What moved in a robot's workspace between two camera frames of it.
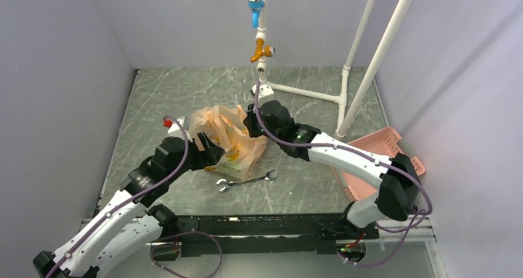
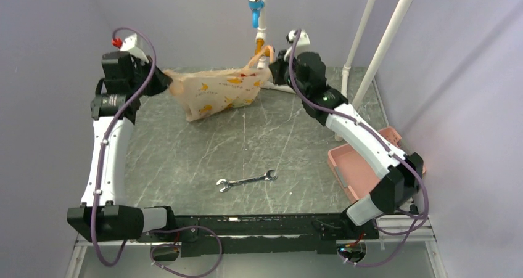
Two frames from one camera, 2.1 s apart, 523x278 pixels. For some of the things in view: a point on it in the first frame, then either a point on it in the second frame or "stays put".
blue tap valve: x=255 y=3 stays put
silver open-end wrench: x=227 y=183 stays put
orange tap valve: x=267 y=50 stays put
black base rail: x=260 y=235 stays put
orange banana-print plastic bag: x=226 y=127 → x=201 y=92
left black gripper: x=210 y=155 → x=163 y=81
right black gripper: x=250 y=122 → x=278 y=67
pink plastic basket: x=386 y=142 stays put
